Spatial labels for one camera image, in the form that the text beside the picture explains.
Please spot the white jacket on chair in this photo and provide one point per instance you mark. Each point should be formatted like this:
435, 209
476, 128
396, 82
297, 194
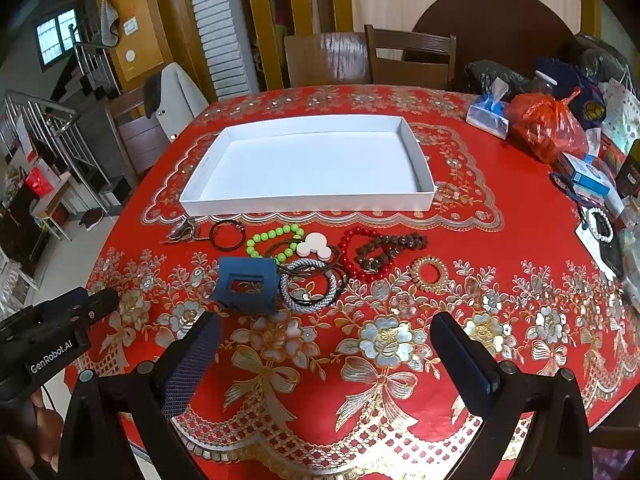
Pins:
173, 99

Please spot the small window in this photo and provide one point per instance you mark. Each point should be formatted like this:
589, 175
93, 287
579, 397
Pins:
55, 32

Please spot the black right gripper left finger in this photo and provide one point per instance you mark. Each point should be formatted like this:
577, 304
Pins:
184, 363

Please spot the red plastic bag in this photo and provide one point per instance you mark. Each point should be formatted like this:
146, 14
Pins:
547, 126

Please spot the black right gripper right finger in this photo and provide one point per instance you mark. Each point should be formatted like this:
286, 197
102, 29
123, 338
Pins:
469, 365

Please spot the white patterned gift bag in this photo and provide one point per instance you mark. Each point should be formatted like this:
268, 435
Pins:
621, 122

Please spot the red bag on shelf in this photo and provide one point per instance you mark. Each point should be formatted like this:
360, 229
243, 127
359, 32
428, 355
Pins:
38, 183

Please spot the round dark table top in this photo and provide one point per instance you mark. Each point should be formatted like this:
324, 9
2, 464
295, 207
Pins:
513, 33

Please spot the left brown wooden chair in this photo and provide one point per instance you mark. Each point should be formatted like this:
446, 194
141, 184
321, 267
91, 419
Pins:
140, 140

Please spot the black plastic bag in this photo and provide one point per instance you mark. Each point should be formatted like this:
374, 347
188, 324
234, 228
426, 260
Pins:
480, 75

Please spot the metal stair railing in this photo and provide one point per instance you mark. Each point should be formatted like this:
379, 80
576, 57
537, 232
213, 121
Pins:
75, 129

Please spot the white shallow box tray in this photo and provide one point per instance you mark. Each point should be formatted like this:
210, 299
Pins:
350, 162

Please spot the blue tissue pack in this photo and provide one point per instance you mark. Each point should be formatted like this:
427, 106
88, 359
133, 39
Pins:
488, 112

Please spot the dark wooden slat chair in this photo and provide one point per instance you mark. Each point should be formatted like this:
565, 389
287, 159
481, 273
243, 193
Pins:
411, 58

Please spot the person's left hand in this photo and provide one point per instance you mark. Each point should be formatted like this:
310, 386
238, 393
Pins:
35, 434

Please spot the blue square hair claw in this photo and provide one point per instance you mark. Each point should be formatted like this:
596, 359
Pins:
247, 285

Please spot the blue small box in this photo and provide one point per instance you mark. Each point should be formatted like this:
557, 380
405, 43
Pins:
583, 174

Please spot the brown glossy chair back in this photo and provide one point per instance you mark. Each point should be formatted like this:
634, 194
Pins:
327, 58

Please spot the gold ring bangle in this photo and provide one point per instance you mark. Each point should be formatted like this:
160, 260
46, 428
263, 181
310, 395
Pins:
429, 274

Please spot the red floral tablecloth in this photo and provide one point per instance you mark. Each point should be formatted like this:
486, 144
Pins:
356, 390

